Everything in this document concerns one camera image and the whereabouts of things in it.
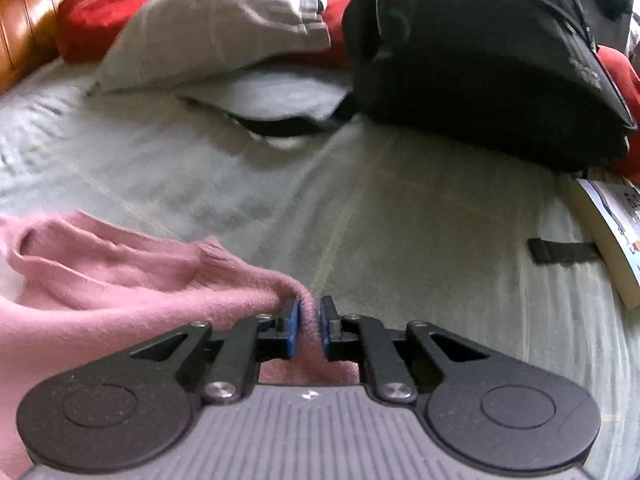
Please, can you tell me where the pink and white sweater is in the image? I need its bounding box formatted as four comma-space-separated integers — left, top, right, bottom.
1, 211, 358, 479

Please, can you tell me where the green plaid bed blanket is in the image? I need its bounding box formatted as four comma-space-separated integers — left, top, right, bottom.
1, 62, 639, 479

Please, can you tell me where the black pen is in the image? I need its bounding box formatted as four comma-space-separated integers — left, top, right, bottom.
527, 238, 601, 264

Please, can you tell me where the paperback book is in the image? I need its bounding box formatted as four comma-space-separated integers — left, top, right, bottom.
567, 179, 640, 310

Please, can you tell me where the black backpack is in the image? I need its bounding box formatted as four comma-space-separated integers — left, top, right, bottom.
179, 0, 639, 174

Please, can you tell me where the grey pillow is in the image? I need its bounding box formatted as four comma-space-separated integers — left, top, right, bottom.
96, 0, 331, 93

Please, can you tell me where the red quilt behind backpack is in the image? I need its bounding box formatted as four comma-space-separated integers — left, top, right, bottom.
278, 0, 640, 187

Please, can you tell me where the red pillow at headboard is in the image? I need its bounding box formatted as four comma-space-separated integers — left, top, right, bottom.
55, 0, 148, 64

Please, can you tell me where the wooden headboard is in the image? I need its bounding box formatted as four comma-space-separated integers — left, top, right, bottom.
1, 0, 63, 93

